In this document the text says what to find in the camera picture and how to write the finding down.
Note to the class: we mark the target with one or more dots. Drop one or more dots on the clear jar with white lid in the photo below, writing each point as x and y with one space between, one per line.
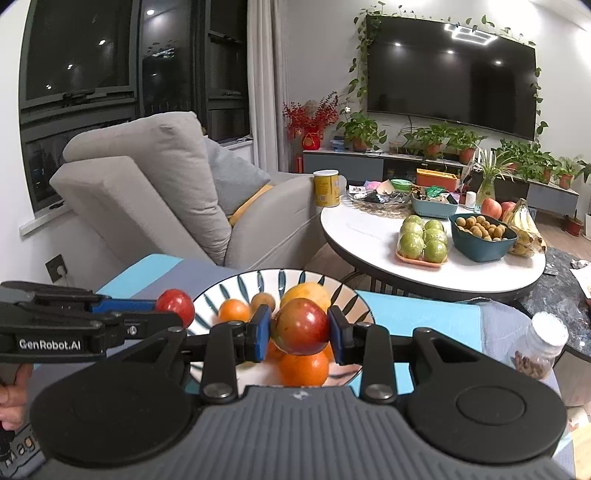
538 346

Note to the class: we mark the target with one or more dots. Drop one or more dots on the grey-blue blanket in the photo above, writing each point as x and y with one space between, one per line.
503 323

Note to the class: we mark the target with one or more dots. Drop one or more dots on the glass plate with snacks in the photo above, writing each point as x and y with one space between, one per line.
376 198

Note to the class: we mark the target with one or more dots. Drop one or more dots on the red flowers in red vase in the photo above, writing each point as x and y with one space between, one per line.
311 117

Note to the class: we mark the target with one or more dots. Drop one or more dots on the bunch of bananas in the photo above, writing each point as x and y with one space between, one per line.
524 230

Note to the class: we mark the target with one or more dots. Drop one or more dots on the person's left hand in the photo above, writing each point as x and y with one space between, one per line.
14 406

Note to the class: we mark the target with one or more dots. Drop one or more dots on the yellow can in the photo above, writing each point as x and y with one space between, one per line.
327 189

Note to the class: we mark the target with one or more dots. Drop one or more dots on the short trailing vine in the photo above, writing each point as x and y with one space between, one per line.
539 92

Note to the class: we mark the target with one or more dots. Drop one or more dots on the yellow cushion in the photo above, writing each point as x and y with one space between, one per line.
251 203

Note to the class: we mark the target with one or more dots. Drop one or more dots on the teal bowl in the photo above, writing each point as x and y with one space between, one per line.
480 249

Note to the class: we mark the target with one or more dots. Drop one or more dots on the white plate with blue leaves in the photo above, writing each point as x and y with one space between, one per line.
344 302

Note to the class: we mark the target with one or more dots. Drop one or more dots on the grey sofa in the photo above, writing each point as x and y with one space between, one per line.
272 230

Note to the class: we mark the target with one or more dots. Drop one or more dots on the pile of longans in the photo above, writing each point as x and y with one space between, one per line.
478 228

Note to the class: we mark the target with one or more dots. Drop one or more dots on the small potted plant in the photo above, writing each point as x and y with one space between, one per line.
575 224

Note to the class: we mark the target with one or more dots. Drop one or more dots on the round white table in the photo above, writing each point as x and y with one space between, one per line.
369 240

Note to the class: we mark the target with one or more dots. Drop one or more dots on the brown kiwi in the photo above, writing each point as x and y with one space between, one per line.
263 301

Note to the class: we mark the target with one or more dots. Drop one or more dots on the spider plant in glass vase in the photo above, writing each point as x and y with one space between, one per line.
489 177

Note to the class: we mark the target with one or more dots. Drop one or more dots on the small red apple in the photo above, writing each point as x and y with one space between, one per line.
175 307

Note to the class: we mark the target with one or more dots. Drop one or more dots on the tray of green apples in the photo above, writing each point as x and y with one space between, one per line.
422 242

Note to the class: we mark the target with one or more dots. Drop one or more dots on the red canister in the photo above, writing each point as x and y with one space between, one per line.
299 165

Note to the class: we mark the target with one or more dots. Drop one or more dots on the green lidded container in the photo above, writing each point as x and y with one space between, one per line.
400 185

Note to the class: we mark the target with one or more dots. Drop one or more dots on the red yellow nectarine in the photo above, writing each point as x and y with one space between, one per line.
300 325

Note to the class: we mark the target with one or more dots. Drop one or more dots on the large light grey cushion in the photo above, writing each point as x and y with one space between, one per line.
152 184

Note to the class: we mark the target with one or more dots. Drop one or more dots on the light blue mat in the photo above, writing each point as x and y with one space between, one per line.
415 318

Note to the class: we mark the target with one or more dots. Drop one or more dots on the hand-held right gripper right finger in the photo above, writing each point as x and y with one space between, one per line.
338 336

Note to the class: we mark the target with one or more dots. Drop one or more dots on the blue white box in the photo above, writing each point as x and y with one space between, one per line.
338 144

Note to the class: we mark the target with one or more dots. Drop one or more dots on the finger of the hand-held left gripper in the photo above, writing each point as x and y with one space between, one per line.
147 323
124 306

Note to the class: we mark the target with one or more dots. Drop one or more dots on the yellow orange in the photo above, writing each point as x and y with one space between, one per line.
305 294

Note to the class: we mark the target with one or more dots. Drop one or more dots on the bushy potted plant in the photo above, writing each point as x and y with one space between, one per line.
360 131

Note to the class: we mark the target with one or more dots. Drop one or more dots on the black television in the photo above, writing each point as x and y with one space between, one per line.
450 74

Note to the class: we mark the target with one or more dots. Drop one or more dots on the long trailing vine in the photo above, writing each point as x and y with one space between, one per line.
362 60

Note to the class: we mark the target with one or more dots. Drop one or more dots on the dark window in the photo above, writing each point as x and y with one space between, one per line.
115 69

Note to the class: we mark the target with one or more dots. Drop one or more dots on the light curtain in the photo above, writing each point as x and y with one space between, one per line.
268 83

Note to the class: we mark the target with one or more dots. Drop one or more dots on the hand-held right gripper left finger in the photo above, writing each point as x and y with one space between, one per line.
261 333

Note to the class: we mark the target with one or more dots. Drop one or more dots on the small white bottle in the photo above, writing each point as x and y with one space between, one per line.
470 201

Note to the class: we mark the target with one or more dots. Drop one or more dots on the blue basket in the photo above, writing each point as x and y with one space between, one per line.
434 207

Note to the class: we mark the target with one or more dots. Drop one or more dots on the grey television cabinet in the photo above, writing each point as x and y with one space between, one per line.
351 166

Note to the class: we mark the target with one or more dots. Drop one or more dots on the potted green plant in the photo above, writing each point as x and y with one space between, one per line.
510 154
567 173
431 138
542 164
466 145

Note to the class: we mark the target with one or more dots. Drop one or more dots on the dark marble table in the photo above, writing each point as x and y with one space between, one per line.
554 290

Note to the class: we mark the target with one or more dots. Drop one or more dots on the small orange tangerine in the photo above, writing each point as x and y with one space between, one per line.
233 311

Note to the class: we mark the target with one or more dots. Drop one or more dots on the orange box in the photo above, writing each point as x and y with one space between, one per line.
436 177

